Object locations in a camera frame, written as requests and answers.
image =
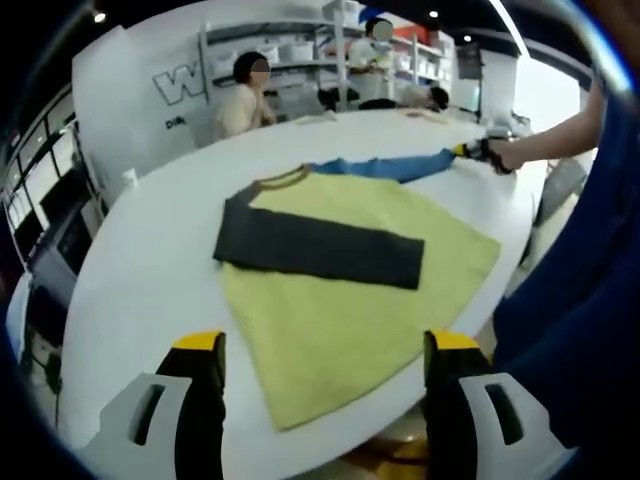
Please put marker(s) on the row of white storage boxes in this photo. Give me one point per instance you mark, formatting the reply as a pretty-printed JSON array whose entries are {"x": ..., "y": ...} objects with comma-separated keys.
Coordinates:
[{"x": 295, "y": 52}]

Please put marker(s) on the ceiling light strip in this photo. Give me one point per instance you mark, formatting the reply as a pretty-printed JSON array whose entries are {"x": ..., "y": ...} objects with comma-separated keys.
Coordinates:
[{"x": 507, "y": 25}]

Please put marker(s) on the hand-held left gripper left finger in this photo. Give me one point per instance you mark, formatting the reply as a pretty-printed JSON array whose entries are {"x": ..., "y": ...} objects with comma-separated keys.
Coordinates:
[{"x": 195, "y": 400}]

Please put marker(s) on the black screen on stand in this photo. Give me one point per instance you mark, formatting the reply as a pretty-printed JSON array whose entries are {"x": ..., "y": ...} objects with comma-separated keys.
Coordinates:
[{"x": 469, "y": 60}]

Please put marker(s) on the pale yellow cloth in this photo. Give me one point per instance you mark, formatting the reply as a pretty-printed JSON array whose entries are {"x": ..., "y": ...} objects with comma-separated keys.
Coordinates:
[{"x": 312, "y": 120}]

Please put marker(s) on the beige cloth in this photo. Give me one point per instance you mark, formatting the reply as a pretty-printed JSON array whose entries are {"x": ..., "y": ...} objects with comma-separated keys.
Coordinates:
[{"x": 430, "y": 118}]

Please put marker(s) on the metal shelf unit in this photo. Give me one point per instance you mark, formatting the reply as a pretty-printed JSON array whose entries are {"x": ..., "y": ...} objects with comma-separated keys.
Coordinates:
[{"x": 340, "y": 65}]

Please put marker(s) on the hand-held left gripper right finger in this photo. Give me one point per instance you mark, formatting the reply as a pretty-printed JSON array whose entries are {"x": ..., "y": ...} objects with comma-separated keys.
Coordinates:
[{"x": 450, "y": 400}]

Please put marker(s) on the black monitor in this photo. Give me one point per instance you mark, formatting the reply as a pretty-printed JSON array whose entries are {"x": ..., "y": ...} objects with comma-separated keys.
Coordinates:
[{"x": 72, "y": 240}]

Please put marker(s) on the round ceiling spotlights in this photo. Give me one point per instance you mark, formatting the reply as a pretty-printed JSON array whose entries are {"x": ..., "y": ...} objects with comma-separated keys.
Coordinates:
[{"x": 433, "y": 14}]

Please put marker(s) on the yellow garment blue grey sleeves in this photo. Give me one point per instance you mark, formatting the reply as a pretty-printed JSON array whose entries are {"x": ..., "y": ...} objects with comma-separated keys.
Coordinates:
[{"x": 325, "y": 310}]

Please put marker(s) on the glass partition with black frames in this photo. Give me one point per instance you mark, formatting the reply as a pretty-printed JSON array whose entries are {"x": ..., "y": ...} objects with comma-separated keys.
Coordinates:
[{"x": 45, "y": 155}]

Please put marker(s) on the person's right hand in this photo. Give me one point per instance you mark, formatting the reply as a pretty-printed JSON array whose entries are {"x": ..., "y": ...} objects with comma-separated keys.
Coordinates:
[{"x": 515, "y": 152}]

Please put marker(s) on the operator in blue clothing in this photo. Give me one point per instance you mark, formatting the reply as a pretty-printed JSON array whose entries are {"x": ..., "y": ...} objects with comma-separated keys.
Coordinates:
[{"x": 575, "y": 325}]

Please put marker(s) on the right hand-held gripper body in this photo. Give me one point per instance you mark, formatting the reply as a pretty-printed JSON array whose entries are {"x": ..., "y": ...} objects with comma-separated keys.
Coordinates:
[{"x": 495, "y": 134}]

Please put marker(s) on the white paper cup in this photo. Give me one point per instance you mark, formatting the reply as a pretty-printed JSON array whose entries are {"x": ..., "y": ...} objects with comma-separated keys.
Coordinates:
[{"x": 130, "y": 178}]

